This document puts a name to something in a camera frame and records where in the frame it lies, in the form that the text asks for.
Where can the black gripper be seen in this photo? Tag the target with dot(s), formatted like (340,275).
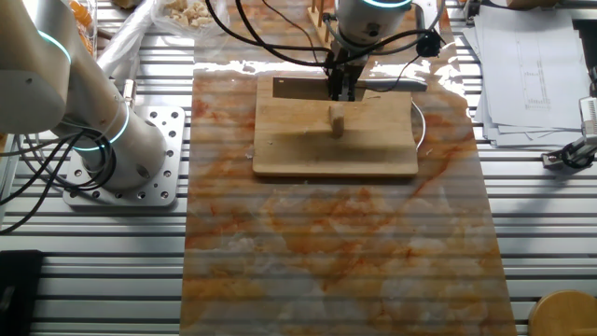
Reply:
(346,60)

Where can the steel kitchen cleaver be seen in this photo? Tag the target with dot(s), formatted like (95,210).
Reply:
(298,88)

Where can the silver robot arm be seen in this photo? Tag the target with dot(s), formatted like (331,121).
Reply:
(42,93)

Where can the peeled lotus root piece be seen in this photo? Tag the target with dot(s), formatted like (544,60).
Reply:
(337,121)

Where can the bag of lotus root slices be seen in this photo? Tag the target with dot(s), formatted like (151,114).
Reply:
(191,14)

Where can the wooden peg rack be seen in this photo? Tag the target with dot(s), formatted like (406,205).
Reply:
(321,11)

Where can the wooden cutting board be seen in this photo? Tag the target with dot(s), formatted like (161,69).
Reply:
(289,149)

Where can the orange marble pattern mat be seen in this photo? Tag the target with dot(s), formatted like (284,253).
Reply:
(326,256)

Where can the stack of white papers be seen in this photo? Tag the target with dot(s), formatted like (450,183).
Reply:
(527,70)

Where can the roll of clear plastic bags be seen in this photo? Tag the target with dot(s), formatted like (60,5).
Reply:
(123,42)

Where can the oranges in bag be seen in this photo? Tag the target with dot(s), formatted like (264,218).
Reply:
(93,28)

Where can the orange fruit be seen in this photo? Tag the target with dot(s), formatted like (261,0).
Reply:
(80,11)
(87,43)

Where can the round wooden lid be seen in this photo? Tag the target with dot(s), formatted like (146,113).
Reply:
(564,315)

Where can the black box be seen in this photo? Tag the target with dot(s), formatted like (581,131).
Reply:
(18,294)

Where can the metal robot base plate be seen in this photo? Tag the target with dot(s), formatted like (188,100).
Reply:
(170,140)

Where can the small grey camera on clamp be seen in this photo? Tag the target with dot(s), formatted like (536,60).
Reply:
(576,154)

